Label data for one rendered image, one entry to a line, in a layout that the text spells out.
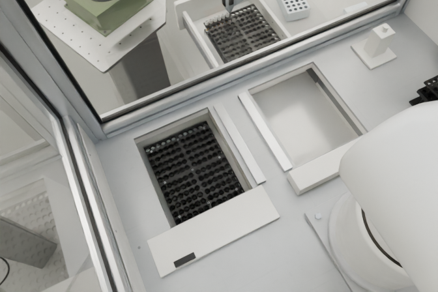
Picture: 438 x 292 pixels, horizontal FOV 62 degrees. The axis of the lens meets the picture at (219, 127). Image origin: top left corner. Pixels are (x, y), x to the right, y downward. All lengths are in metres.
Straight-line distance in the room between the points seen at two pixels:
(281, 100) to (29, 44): 0.68
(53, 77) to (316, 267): 0.63
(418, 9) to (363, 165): 0.92
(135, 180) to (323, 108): 0.56
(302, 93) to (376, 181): 0.83
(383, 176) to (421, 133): 0.04
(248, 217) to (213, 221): 0.08
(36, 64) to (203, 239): 0.46
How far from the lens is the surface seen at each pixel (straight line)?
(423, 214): 0.28
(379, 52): 1.06
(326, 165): 0.84
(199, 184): 0.89
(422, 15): 1.18
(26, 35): 0.66
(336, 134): 1.06
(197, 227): 0.80
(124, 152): 0.91
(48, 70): 0.73
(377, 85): 1.03
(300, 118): 1.06
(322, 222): 0.82
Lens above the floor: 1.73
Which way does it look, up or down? 61 degrees down
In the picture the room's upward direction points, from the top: 5 degrees counter-clockwise
